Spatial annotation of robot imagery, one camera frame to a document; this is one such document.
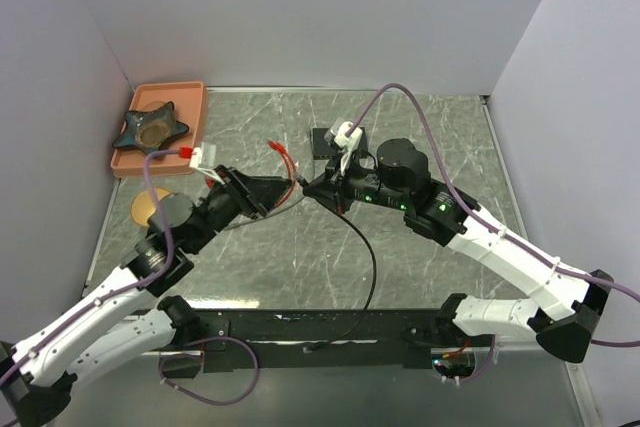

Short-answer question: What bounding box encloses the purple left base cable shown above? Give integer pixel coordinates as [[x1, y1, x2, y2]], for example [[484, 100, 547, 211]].
[[159, 334, 259, 403]]

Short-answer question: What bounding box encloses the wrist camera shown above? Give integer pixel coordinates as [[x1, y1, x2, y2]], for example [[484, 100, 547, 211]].
[[324, 118, 363, 176], [178, 142, 222, 183]]

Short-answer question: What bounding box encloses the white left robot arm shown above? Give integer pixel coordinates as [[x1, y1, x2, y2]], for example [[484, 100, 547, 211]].
[[1, 166, 292, 426]]

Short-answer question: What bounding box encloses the small wooden bowl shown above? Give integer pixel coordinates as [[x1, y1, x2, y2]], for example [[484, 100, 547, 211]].
[[130, 190, 156, 227]]

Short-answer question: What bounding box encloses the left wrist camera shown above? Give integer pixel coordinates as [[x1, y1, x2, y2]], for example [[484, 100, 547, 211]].
[[178, 142, 222, 183]]

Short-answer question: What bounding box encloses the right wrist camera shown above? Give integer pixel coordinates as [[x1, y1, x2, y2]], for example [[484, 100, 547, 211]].
[[324, 118, 363, 176]]

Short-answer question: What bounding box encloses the black network switch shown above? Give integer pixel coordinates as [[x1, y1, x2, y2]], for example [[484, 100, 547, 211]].
[[311, 127, 340, 161]]

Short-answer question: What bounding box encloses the dark star-shaped dish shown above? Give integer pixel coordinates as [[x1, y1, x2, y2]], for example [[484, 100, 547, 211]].
[[112, 101, 190, 154]]

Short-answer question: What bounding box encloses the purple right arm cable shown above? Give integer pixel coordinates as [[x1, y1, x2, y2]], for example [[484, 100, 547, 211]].
[[351, 82, 640, 348]]

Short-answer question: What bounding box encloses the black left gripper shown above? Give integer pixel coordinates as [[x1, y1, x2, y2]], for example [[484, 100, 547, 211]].
[[186, 164, 293, 253]]

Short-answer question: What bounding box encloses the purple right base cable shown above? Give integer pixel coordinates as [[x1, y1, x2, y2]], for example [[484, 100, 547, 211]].
[[440, 336, 500, 387]]

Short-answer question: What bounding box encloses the black cable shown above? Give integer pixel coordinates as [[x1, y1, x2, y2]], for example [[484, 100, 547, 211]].
[[295, 172, 378, 354]]

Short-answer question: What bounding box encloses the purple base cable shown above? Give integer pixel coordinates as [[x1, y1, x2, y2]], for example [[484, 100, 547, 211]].
[[159, 334, 259, 403], [440, 336, 500, 387]]

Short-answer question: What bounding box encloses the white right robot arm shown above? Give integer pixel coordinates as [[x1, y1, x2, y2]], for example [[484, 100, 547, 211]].
[[300, 138, 613, 363]]

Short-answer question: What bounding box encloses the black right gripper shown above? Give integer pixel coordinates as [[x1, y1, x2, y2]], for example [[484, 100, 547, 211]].
[[304, 148, 409, 215]]

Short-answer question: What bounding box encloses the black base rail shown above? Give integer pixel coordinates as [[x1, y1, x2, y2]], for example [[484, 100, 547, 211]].
[[72, 296, 553, 373]]

